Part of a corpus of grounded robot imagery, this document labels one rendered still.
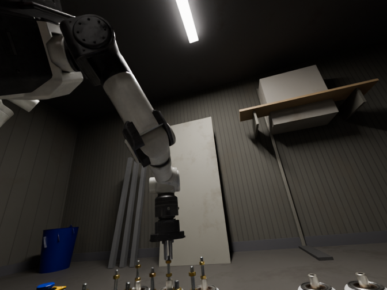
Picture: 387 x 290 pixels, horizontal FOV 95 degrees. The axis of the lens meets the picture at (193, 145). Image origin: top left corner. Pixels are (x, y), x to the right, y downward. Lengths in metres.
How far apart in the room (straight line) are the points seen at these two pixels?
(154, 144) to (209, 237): 1.91
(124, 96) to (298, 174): 2.77
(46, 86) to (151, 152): 0.31
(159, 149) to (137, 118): 0.10
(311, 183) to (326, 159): 0.42
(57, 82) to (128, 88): 0.19
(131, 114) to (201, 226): 2.00
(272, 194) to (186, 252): 1.43
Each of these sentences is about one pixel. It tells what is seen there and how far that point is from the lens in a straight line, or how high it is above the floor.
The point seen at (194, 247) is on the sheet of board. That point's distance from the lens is 2.35.
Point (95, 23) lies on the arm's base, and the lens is 0.56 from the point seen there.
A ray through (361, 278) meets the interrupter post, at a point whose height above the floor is 0.27.
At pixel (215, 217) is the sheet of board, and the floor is 0.46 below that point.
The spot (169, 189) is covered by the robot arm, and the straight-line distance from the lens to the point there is 0.71.
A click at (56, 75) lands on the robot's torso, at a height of 0.83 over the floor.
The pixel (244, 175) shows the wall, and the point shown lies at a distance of 2.92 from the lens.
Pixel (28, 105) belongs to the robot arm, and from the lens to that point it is 1.05.
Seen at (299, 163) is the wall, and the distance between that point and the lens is 3.06.
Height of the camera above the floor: 0.46
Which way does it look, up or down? 23 degrees up
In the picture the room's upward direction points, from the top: 6 degrees counter-clockwise
